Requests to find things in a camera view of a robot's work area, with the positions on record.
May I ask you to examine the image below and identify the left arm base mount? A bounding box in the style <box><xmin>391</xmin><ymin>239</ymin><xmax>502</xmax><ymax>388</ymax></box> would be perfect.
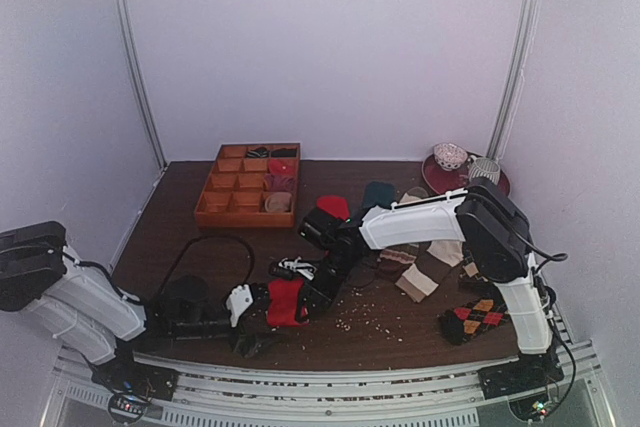
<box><xmin>89</xmin><ymin>362</ymin><xmax>179</xmax><ymax>425</ymax></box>

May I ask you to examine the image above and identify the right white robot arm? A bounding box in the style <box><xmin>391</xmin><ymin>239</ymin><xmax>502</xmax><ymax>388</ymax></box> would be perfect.
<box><xmin>269</xmin><ymin>178</ymin><xmax>553</xmax><ymax>389</ymax></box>

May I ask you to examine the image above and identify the red round plate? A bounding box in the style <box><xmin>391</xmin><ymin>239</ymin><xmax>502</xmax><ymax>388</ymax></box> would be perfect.
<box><xmin>421</xmin><ymin>152</ymin><xmax>488</xmax><ymax>195</ymax></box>

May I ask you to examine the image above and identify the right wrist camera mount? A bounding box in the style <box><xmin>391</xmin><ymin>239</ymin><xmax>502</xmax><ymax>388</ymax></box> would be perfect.
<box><xmin>276</xmin><ymin>257</ymin><xmax>317</xmax><ymax>281</ymax></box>

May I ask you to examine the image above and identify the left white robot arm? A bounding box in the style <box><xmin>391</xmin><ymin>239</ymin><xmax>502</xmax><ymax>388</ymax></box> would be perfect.
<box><xmin>1</xmin><ymin>221</ymin><xmax>279</xmax><ymax>391</ymax></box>

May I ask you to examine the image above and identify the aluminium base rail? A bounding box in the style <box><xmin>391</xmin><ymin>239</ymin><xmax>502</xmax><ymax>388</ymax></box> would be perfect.
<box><xmin>37</xmin><ymin>341</ymin><xmax>621</xmax><ymax>426</ymax></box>

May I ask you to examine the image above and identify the beige brown sock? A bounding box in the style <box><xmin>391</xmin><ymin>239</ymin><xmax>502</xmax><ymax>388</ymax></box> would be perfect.
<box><xmin>395</xmin><ymin>240</ymin><xmax>464</xmax><ymax>303</ymax></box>

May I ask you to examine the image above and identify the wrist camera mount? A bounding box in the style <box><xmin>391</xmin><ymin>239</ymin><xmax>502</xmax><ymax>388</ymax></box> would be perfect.
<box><xmin>225</xmin><ymin>284</ymin><xmax>254</xmax><ymax>328</ymax></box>
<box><xmin>276</xmin><ymin>257</ymin><xmax>317</xmax><ymax>281</ymax></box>

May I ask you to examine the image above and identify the beige argyle sock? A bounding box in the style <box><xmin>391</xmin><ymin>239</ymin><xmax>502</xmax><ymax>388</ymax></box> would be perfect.
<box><xmin>458</xmin><ymin>244</ymin><xmax>485</xmax><ymax>290</ymax></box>

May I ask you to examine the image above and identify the left aluminium frame post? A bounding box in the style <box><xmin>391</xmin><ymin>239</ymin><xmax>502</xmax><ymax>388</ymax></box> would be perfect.
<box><xmin>114</xmin><ymin>0</ymin><xmax>168</xmax><ymax>171</ymax></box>

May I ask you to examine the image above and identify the left black cable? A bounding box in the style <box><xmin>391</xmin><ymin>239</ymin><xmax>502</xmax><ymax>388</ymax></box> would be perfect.
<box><xmin>157</xmin><ymin>234</ymin><xmax>257</xmax><ymax>298</ymax></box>

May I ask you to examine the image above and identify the teal reindeer sock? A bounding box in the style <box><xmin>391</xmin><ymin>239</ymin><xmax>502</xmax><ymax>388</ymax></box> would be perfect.
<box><xmin>361</xmin><ymin>181</ymin><xmax>396</xmax><ymax>209</ymax></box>

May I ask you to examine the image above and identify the red sock with beige toe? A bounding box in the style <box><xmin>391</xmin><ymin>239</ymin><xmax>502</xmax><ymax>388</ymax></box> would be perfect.
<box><xmin>266</xmin><ymin>279</ymin><xmax>306</xmax><ymax>327</ymax></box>

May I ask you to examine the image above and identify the red rolled sock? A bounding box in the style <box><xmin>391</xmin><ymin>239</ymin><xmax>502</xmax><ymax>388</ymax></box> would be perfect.
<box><xmin>268</xmin><ymin>158</ymin><xmax>298</xmax><ymax>176</ymax></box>

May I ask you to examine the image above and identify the right black cable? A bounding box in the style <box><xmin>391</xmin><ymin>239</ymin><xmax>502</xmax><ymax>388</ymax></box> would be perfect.
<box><xmin>519</xmin><ymin>231</ymin><xmax>576</xmax><ymax>398</ymax></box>

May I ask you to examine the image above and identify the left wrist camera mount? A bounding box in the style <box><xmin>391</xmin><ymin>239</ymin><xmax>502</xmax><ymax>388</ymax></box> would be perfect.
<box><xmin>225</xmin><ymin>284</ymin><xmax>254</xmax><ymax>328</ymax></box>

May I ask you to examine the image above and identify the right aluminium frame post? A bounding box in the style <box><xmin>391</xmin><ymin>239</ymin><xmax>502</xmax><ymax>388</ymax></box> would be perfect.
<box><xmin>487</xmin><ymin>0</ymin><xmax>539</xmax><ymax>163</ymax></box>

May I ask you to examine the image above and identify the black orange argyle sock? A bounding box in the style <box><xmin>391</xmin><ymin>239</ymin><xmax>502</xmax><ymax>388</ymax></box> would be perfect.
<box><xmin>437</xmin><ymin>297</ymin><xmax>511</xmax><ymax>346</ymax></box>

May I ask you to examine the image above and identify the beige striped sock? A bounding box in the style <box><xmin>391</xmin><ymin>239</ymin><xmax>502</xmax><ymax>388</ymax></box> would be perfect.
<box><xmin>375</xmin><ymin>187</ymin><xmax>429</xmax><ymax>282</ymax></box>

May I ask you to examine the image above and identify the white patterned bowl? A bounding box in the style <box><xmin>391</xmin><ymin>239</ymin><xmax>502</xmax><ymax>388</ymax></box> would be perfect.
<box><xmin>433</xmin><ymin>143</ymin><xmax>468</xmax><ymax>171</ymax></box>

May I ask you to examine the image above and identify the aluminium frame post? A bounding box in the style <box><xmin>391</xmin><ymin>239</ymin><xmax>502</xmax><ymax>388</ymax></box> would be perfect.
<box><xmin>487</xmin><ymin>0</ymin><xmax>539</xmax><ymax>163</ymax></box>
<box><xmin>114</xmin><ymin>0</ymin><xmax>168</xmax><ymax>171</ymax></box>

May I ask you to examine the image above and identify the black cable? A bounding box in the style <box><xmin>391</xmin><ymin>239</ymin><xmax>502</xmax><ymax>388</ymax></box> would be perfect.
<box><xmin>157</xmin><ymin>234</ymin><xmax>257</xmax><ymax>298</ymax></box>
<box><xmin>519</xmin><ymin>231</ymin><xmax>576</xmax><ymax>398</ymax></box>

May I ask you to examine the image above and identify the black striped rolled sock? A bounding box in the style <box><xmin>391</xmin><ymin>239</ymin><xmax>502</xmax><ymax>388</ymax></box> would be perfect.
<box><xmin>246</xmin><ymin>146</ymin><xmax>270</xmax><ymax>159</ymax></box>

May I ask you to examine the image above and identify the beige rolled sock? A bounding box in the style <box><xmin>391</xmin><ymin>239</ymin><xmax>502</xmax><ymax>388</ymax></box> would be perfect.
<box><xmin>264</xmin><ymin>192</ymin><xmax>292</xmax><ymax>213</ymax></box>

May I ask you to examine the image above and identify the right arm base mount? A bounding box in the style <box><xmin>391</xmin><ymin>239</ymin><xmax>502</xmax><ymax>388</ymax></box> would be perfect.
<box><xmin>478</xmin><ymin>352</ymin><xmax>564</xmax><ymax>422</ymax></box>

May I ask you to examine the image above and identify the wooden compartment tray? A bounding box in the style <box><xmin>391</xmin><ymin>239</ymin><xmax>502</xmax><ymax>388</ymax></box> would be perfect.
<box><xmin>194</xmin><ymin>143</ymin><xmax>301</xmax><ymax>229</ymax></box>

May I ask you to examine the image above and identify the striped grey cup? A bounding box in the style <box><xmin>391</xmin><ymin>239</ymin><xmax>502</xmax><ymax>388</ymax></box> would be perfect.
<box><xmin>468</xmin><ymin>156</ymin><xmax>501</xmax><ymax>185</ymax></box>

